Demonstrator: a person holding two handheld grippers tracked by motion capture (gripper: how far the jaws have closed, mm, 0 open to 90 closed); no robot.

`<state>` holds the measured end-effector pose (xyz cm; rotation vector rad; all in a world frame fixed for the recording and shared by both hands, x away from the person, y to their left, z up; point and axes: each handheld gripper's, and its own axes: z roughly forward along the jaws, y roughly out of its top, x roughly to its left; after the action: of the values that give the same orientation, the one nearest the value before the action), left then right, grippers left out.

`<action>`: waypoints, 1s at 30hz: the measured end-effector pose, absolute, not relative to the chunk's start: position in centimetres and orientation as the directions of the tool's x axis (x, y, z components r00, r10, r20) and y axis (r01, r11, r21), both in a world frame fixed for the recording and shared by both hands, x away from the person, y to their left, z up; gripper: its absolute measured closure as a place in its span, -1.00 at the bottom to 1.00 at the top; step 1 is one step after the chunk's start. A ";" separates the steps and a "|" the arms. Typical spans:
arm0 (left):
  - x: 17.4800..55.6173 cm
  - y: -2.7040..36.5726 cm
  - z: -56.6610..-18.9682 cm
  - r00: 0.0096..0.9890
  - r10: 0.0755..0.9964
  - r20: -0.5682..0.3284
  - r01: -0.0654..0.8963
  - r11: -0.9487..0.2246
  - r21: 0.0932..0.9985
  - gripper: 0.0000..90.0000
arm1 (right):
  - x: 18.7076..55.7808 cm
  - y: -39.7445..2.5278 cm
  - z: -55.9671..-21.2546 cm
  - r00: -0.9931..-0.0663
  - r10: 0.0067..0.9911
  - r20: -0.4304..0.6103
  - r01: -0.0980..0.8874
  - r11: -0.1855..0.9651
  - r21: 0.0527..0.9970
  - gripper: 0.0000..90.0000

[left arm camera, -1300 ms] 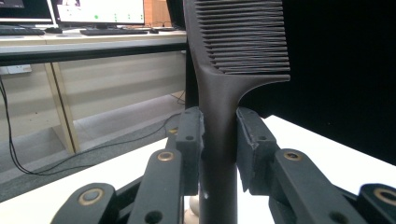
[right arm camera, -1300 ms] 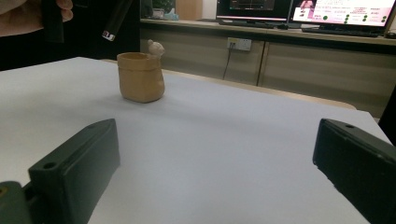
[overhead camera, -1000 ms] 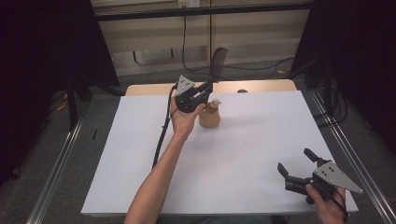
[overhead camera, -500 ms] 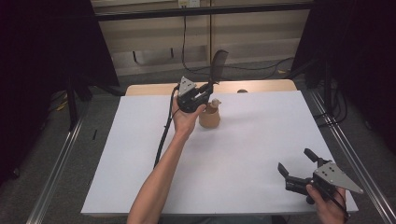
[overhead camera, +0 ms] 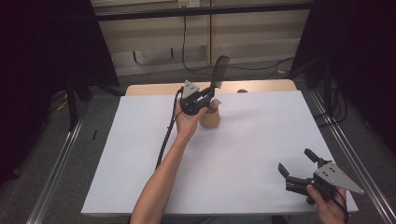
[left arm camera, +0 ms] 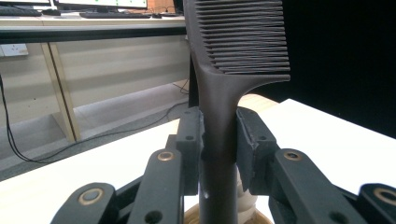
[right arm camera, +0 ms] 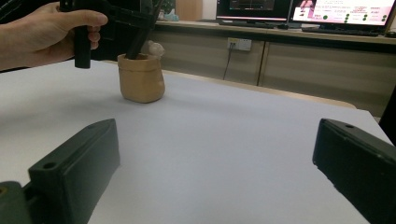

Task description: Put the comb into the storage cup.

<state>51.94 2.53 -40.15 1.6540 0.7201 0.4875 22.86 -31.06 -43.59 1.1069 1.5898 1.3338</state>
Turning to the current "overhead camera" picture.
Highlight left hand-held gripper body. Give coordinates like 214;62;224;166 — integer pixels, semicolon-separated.
179;79;216;117

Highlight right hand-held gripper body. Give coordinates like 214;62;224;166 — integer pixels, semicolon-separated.
284;161;365;206

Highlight tan cup with small figure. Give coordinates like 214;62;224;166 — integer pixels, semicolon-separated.
199;98;222;129

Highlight dark grey knife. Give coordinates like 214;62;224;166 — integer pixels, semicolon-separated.
209;55;232;93

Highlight person's left hand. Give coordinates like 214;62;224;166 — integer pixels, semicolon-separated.
173;98;209;142

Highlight person's right hand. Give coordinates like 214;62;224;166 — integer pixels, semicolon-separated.
305;184;350;224

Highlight wooden table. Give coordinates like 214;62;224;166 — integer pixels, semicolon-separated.
124;78;298;97

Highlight white board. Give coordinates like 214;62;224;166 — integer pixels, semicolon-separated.
80;91;359;217

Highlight black stand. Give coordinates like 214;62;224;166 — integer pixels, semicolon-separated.
64;74;125;132
322;60;333;115

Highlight black horizontal bar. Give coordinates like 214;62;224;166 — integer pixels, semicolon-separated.
92;2;316;22

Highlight dark curtain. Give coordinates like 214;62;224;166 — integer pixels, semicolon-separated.
0;0;121;188
291;0;396;154

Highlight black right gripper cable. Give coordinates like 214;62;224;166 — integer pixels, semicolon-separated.
320;183;351;220

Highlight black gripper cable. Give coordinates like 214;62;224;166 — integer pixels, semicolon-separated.
154;87;185;171
320;183;351;220

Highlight metal floor rail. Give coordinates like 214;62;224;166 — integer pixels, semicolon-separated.
25;102;92;224
307;89;396;224

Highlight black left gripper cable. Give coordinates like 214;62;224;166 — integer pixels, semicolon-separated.
154;87;185;171

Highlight bundle of black floor cables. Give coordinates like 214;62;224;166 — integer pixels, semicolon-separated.
313;81;349;129

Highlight long black floor cable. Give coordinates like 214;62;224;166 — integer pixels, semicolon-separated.
181;15;295;81

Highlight wall socket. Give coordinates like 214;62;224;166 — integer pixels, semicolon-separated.
177;0;201;8

